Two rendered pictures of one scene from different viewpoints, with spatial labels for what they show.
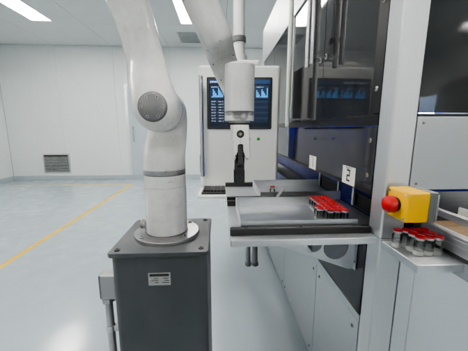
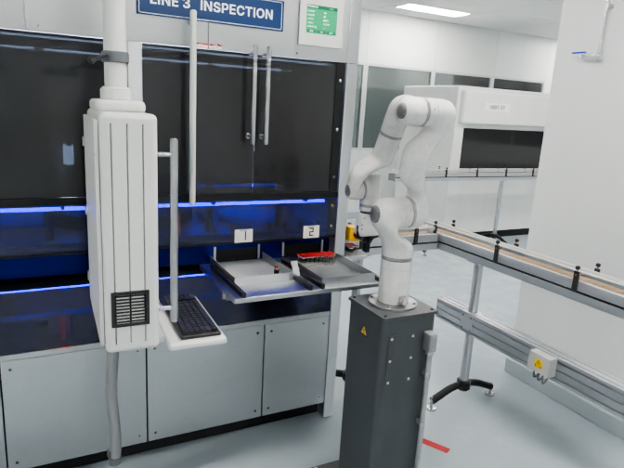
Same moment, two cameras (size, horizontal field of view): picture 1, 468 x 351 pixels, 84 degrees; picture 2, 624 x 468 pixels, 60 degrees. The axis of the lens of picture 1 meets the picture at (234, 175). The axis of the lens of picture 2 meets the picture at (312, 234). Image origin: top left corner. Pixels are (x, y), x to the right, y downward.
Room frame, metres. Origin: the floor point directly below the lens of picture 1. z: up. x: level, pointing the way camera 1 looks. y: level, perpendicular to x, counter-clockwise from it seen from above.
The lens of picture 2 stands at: (1.91, 1.92, 1.60)
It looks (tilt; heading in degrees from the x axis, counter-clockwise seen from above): 13 degrees down; 245
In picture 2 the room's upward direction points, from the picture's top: 3 degrees clockwise
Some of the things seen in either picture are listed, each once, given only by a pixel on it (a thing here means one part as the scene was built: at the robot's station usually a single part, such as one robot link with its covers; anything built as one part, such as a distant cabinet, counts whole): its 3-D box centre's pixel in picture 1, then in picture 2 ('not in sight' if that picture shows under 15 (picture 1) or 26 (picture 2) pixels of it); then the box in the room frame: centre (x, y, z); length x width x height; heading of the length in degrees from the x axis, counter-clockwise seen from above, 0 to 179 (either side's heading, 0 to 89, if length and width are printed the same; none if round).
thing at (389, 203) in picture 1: (391, 204); not in sight; (0.60, -0.38, 0.99); 0.04 x 0.04 x 0.04; 3
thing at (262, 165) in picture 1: (238, 125); (119, 216); (1.74, -0.03, 1.19); 0.50 x 0.19 x 0.78; 91
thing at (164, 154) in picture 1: (165, 131); (392, 228); (0.78, 0.20, 1.16); 0.19 x 0.12 x 0.24; 3
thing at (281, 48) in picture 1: (281, 81); (57, 118); (1.92, -0.34, 1.50); 0.49 x 0.01 x 0.59; 3
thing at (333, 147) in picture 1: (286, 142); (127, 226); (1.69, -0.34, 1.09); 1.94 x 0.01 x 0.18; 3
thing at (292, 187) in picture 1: (292, 188); (250, 267); (1.19, -0.27, 0.90); 0.34 x 0.26 x 0.04; 93
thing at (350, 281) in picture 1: (283, 195); (123, 310); (1.71, -0.34, 0.73); 1.98 x 0.01 x 0.25; 3
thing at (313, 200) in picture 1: (320, 209); (318, 259); (0.85, -0.29, 0.90); 0.18 x 0.02 x 0.05; 3
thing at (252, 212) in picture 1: (287, 212); (330, 267); (0.84, -0.18, 0.90); 0.34 x 0.26 x 0.04; 93
